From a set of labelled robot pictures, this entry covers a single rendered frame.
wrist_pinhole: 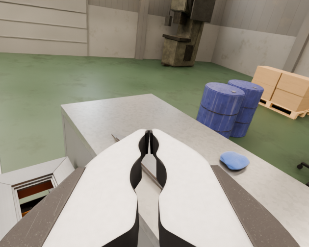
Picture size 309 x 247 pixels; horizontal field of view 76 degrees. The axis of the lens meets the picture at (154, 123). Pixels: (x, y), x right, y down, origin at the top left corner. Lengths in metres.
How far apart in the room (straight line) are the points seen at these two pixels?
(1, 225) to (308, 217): 0.98
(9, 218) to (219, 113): 2.39
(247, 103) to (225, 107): 0.60
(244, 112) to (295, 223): 2.64
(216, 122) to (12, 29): 6.45
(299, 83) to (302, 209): 4.45
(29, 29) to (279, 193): 7.39
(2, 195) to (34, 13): 6.82
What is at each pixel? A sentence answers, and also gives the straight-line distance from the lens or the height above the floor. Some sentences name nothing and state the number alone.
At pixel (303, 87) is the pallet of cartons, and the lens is 5.13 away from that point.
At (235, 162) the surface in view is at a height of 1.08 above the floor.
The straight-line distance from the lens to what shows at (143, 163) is 0.70.
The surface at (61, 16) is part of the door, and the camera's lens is 7.56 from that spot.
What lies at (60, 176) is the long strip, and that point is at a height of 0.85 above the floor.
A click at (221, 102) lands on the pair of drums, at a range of 2.69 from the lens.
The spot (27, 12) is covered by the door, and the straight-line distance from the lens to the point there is 7.54.
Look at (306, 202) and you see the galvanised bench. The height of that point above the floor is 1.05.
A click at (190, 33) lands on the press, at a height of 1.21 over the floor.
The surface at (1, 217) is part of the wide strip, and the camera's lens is 0.92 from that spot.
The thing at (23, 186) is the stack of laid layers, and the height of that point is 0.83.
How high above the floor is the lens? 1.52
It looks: 28 degrees down
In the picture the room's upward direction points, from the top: 9 degrees clockwise
